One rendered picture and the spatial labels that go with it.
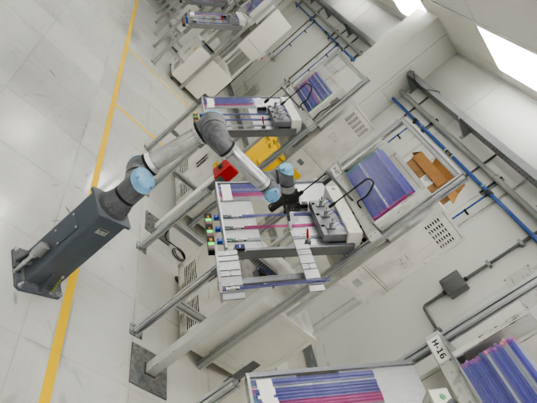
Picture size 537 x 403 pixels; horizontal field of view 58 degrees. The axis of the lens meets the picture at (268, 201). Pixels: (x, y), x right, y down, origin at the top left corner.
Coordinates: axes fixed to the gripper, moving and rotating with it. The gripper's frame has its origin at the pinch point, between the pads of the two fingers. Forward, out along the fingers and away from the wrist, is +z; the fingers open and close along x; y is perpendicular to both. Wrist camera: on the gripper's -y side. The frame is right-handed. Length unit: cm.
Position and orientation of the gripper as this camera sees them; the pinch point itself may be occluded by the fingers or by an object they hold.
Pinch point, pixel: (287, 222)
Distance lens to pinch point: 259.7
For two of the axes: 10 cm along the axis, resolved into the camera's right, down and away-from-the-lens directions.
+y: 9.8, -1.8, 0.9
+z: 0.9, 8.1, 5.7
